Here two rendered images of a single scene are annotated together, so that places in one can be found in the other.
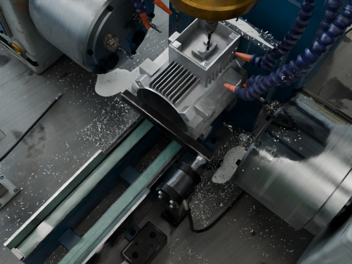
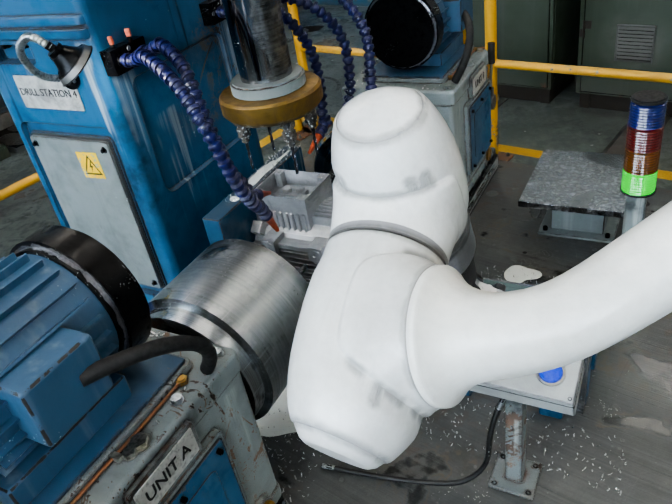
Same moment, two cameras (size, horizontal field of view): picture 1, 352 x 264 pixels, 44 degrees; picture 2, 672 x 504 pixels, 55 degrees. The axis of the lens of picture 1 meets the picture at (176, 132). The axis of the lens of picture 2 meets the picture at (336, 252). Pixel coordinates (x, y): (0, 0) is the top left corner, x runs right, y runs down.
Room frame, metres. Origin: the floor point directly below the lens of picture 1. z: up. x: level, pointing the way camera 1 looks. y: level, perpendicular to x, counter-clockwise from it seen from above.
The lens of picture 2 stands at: (0.60, 1.05, 1.70)
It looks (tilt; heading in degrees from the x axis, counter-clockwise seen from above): 34 degrees down; 266
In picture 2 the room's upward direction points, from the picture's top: 10 degrees counter-clockwise
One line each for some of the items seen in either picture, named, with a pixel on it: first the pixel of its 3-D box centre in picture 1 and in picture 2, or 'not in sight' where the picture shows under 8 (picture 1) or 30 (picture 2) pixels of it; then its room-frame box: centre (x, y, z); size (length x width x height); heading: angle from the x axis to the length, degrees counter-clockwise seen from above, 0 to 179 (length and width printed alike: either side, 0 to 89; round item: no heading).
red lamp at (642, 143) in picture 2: not in sight; (644, 135); (-0.06, 0.06, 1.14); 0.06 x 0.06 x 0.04
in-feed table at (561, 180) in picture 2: not in sight; (582, 199); (-0.09, -0.21, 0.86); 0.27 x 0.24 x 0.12; 53
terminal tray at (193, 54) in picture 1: (203, 50); (293, 199); (0.59, -0.05, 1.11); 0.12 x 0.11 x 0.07; 143
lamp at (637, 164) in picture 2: not in sight; (641, 157); (-0.06, 0.06, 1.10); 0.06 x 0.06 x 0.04
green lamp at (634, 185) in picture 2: not in sight; (639, 179); (-0.06, 0.06, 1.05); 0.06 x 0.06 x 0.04
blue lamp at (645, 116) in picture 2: not in sight; (647, 112); (-0.06, 0.06, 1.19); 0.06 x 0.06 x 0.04
